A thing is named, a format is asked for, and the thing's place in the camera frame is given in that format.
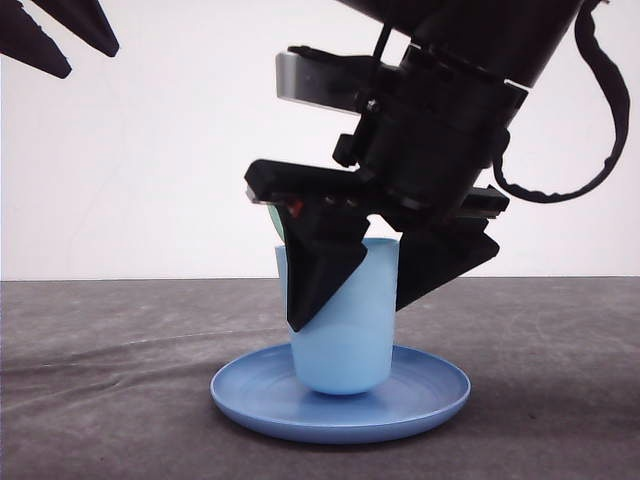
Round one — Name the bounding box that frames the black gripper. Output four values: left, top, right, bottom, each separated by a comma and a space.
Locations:
245, 46, 527, 332

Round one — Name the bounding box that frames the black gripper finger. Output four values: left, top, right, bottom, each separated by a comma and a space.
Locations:
1, 0, 72, 79
44, 0, 120, 57

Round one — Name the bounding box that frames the light blue plastic cup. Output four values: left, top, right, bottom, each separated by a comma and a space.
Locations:
289, 238, 399, 395

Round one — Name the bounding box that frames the mint green plastic spoon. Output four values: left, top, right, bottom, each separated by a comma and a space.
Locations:
267, 204, 285, 243

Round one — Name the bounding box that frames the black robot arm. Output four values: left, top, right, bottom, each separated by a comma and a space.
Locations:
245, 1, 630, 331

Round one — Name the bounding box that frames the blue plastic plate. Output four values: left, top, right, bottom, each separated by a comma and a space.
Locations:
209, 344, 472, 445

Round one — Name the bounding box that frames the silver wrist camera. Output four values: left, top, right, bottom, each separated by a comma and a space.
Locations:
275, 46, 381, 114

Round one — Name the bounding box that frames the black coiled cable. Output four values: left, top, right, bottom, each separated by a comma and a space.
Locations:
489, 0, 632, 202

